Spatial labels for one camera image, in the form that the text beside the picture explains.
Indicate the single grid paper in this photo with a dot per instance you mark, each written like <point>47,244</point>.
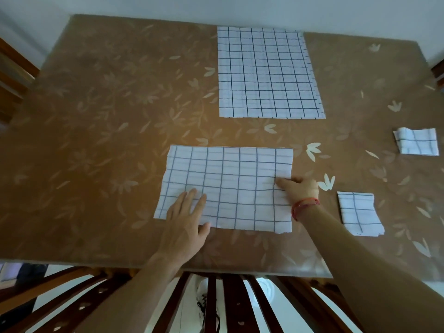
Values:
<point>360,215</point>
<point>236,176</point>

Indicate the wooden chair with sticker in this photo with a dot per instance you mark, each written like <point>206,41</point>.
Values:
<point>437,71</point>

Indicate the person's left hand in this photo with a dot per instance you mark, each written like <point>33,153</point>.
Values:
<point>180,235</point>

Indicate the person's left forearm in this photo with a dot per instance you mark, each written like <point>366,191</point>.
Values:
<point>128,298</point>

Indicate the person's right forearm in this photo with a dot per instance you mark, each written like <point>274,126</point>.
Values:
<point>374,273</point>

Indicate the wooden table with floral cover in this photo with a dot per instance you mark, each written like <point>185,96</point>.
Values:
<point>86,135</point>

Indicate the person's right hand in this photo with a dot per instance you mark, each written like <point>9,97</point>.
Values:
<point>303,188</point>

